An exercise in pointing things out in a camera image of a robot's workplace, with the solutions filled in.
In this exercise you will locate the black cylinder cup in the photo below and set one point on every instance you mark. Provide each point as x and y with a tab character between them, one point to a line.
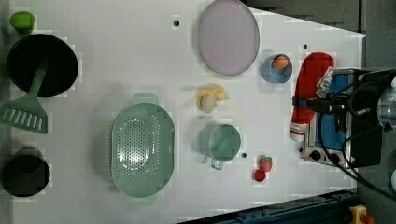
26	174

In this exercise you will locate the yellow plush banana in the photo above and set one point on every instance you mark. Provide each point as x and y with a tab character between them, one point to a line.
207	99

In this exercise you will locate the green slotted spatula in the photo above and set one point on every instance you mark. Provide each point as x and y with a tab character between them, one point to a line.
26	112

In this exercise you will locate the green plush pepper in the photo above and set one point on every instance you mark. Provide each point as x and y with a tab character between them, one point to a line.
23	22

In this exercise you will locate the red plush ketchup bottle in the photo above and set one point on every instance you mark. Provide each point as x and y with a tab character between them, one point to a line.
313	69

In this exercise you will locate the red strawberry half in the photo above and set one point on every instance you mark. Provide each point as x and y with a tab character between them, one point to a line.
259	175

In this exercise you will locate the orange ball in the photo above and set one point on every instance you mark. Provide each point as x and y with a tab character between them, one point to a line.
280	62

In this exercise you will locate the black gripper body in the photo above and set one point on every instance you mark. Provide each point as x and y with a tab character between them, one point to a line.
360	98

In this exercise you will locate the green metal cup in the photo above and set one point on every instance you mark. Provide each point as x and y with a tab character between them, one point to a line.
220	143

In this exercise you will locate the blue bowl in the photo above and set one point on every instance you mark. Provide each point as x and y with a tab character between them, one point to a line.
277	76

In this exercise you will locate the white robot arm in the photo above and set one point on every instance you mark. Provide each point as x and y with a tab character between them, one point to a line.
385	111

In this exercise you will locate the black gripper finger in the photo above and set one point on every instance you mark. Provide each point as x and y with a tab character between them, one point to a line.
320	105

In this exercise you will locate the pink plush strawberry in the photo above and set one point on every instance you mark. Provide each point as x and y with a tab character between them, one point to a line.
266	164

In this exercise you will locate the blue metal frame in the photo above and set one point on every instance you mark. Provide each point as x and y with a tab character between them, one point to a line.
330	208

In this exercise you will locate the yellow red emergency button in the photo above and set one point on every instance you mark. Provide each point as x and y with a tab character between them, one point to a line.
360	216

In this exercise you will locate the green oval strainer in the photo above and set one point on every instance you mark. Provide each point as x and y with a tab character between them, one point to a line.
142	147

